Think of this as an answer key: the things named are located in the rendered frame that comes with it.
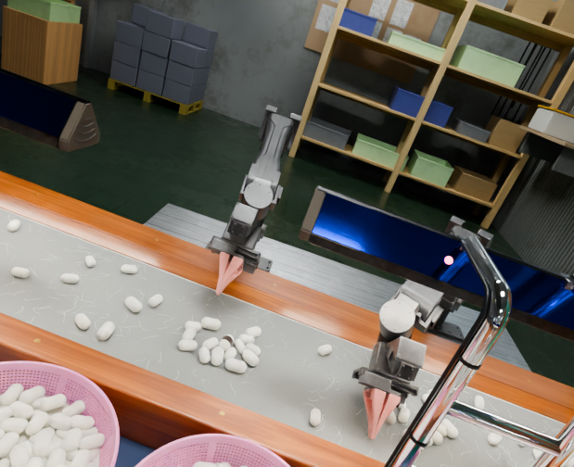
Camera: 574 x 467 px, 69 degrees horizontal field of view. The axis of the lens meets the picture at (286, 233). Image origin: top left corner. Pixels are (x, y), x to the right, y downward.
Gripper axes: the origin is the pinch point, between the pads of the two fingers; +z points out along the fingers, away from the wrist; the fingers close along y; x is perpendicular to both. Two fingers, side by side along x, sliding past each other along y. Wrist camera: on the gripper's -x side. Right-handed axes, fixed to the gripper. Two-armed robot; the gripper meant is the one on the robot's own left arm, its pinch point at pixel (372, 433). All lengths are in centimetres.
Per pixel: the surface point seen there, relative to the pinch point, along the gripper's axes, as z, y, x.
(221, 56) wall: -419, -214, 361
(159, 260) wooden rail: -20, -51, 17
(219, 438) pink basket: 8.7, -23.3, -8.8
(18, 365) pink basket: 9, -53, -10
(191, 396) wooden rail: 4.8, -29.6, -5.3
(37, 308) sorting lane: 0, -61, 2
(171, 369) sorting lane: 1.9, -35.1, 0.4
